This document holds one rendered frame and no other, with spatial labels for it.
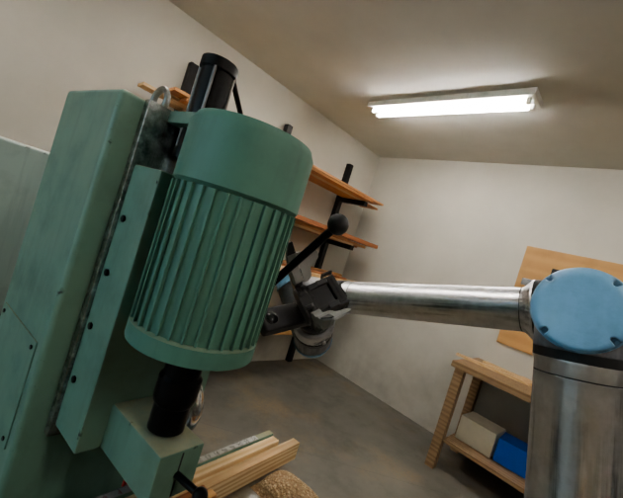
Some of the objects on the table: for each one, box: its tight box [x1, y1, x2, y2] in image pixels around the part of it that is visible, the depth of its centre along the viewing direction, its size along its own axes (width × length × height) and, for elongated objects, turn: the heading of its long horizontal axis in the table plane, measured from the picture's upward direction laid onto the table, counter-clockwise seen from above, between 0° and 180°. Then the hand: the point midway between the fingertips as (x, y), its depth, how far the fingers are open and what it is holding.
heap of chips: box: [250, 470, 319, 498], centre depth 67 cm, size 9×14×4 cm, turn 147°
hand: (306, 279), depth 55 cm, fingers open, 14 cm apart
